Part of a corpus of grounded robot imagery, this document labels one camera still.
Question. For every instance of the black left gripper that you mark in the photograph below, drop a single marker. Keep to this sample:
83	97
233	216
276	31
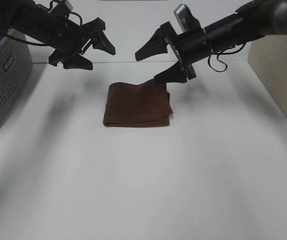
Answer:
72	46

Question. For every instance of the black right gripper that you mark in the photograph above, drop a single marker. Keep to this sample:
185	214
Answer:
189	47

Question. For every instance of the brown square towel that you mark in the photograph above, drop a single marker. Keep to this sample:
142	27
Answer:
144	105

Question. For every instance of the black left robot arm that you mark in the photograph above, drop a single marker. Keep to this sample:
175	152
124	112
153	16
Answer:
56	26

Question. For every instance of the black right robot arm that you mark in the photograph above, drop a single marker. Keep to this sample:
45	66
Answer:
252	21

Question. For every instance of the white towel care label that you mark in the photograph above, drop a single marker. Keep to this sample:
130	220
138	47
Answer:
174	110

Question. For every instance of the grey perforated plastic basket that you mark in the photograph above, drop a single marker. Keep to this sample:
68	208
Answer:
15	69

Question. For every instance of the beige plastic bin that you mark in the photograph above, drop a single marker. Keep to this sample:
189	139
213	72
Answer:
268	58

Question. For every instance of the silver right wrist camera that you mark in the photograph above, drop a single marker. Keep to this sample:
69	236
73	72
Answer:
185	18

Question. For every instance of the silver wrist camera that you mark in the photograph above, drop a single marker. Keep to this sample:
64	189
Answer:
185	18
64	5

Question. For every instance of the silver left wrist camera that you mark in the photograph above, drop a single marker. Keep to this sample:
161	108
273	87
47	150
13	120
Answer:
64	5

